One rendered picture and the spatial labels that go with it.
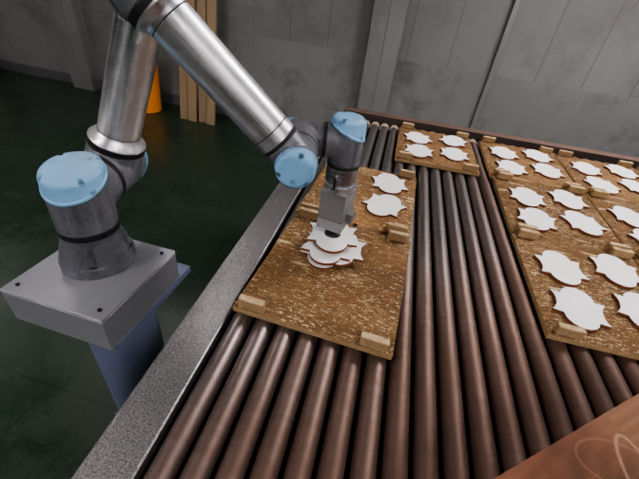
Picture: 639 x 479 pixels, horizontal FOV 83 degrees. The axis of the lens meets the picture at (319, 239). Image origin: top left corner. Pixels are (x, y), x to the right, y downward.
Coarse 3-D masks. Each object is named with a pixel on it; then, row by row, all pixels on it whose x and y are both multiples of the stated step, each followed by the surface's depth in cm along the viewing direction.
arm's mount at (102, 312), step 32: (160, 256) 85; (0, 288) 72; (32, 288) 73; (64, 288) 74; (96, 288) 75; (128, 288) 76; (160, 288) 85; (32, 320) 76; (64, 320) 72; (96, 320) 68; (128, 320) 76
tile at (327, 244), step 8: (312, 224) 96; (312, 232) 93; (320, 232) 94; (344, 232) 95; (352, 232) 95; (312, 240) 91; (320, 240) 91; (328, 240) 91; (336, 240) 91; (344, 240) 92; (352, 240) 92; (320, 248) 89; (328, 248) 88; (336, 248) 89; (344, 248) 89
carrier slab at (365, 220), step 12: (324, 168) 136; (360, 168) 139; (324, 180) 128; (360, 180) 131; (372, 180) 132; (408, 180) 135; (312, 192) 120; (360, 192) 124; (372, 192) 125; (408, 192) 128; (360, 204) 117; (408, 204) 120; (360, 216) 112; (372, 216) 112; (408, 216) 115; (360, 228) 108; (372, 228) 107; (384, 228) 108; (408, 228) 109; (408, 240) 106
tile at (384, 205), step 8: (368, 200) 119; (376, 200) 119; (384, 200) 120; (392, 200) 120; (368, 208) 114; (376, 208) 115; (384, 208) 115; (392, 208) 116; (400, 208) 116; (376, 216) 112; (384, 216) 112; (392, 216) 113
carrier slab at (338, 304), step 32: (288, 224) 104; (288, 256) 93; (384, 256) 97; (256, 288) 83; (288, 288) 84; (320, 288) 85; (352, 288) 86; (384, 288) 87; (288, 320) 76; (320, 320) 77; (352, 320) 78; (384, 320) 79; (384, 352) 72
